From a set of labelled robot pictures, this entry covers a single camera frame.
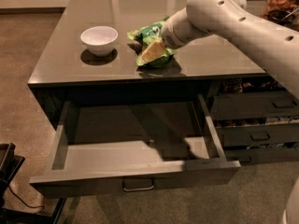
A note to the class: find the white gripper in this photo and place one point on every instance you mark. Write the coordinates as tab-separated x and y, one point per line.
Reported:
172	34

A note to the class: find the green rice chip bag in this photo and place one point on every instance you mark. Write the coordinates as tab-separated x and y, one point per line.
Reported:
146	35

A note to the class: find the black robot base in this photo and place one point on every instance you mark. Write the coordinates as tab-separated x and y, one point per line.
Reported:
10	164

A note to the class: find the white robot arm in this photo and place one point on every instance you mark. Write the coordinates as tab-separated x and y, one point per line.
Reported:
268	192

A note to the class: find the right upper grey drawer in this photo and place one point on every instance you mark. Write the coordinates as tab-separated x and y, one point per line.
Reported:
251	105

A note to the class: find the open grey top drawer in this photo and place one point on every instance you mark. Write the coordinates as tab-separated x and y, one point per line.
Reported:
95	148

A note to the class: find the right middle grey drawer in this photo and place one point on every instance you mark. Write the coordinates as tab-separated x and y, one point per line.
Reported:
258	134

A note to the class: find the right bottom grey drawer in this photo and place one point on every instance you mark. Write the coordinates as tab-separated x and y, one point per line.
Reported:
262	155

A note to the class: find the white ceramic bowl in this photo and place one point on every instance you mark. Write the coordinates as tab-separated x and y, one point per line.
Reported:
99	40

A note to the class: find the grey kitchen counter cabinet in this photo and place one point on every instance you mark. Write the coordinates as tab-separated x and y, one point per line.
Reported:
66	62

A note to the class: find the dark cup with spoon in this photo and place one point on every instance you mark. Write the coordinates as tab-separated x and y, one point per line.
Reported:
281	17

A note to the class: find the glass jar of nuts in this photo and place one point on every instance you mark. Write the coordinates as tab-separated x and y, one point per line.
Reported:
287	5

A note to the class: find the metal drawer handle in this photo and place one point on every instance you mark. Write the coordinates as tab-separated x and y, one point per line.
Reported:
131	185

